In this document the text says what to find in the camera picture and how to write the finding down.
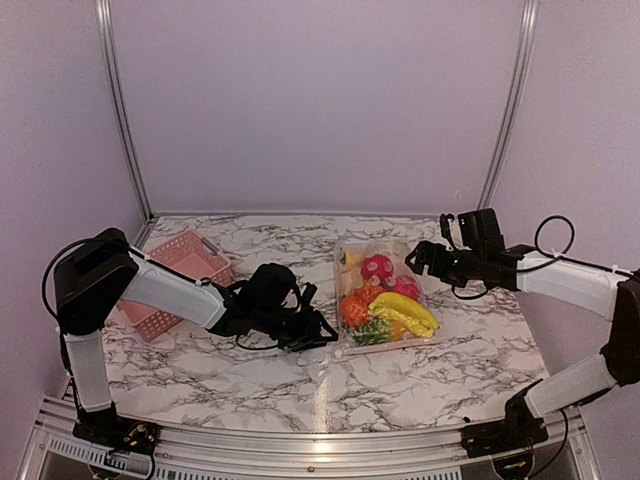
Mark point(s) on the yellow fake lemon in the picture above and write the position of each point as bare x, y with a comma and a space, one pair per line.
351, 260

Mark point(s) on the yellow fake banana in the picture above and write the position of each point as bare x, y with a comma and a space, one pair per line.
411, 314

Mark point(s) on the left aluminium frame post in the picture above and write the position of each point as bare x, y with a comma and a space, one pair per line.
107, 37

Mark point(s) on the orange green fake mango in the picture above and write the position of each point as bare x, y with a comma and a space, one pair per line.
378, 331

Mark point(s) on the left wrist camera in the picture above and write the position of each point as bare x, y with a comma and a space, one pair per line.
275, 285

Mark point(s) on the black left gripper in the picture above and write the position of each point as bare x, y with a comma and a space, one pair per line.
309, 335

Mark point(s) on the pink plastic basket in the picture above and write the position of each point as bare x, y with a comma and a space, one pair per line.
177, 281

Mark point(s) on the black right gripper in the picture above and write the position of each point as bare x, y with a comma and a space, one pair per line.
422, 250

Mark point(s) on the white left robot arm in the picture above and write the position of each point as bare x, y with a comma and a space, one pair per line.
89, 277

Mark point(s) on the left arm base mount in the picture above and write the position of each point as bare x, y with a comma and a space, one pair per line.
120, 434

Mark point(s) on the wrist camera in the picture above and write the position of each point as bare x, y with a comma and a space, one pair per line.
479, 229
275, 285

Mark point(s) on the red fake dragon fruit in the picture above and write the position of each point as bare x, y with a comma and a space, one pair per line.
378, 270
406, 285

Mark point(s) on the right aluminium frame post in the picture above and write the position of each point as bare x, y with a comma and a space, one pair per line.
514, 97

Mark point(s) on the aluminium frame post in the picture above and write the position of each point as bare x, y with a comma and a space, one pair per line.
514, 97
107, 37

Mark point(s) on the clear zip top bag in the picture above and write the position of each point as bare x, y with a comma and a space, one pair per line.
352, 283

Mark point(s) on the front aluminium rail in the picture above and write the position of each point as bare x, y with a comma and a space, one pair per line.
188, 452

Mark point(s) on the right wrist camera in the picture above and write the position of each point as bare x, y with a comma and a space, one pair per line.
479, 229

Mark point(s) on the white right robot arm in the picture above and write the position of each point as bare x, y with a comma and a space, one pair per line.
586, 319

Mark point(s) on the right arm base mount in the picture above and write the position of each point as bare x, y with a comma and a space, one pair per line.
519, 429

